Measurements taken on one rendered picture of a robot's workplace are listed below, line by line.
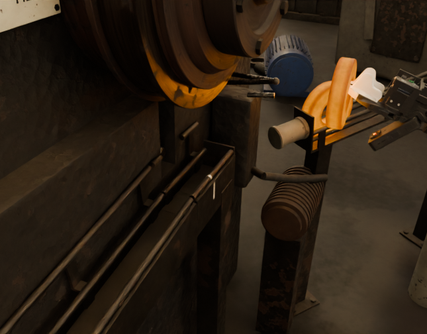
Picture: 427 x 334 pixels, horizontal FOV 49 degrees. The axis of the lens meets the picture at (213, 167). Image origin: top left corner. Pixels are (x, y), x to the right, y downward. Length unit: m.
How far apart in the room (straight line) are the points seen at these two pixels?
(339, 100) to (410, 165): 1.61
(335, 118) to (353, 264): 0.94
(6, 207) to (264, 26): 0.47
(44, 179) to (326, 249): 1.40
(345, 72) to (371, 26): 2.53
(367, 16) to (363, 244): 1.96
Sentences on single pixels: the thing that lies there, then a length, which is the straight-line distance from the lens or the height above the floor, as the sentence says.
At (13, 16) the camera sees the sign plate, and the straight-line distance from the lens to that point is 0.62.
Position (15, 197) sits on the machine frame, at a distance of 0.63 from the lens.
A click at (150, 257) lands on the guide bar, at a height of 0.70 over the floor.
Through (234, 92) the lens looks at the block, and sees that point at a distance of 1.08.
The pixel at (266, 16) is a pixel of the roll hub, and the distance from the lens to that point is 0.81.
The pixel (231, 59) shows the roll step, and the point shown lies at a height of 0.96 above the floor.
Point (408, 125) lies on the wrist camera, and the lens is 1.04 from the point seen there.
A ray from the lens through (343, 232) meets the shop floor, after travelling 1.99.
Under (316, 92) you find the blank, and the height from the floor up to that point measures 0.76.
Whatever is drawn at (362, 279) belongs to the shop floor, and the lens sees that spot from 1.80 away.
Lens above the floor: 1.22
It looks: 32 degrees down
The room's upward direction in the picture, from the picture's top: 1 degrees clockwise
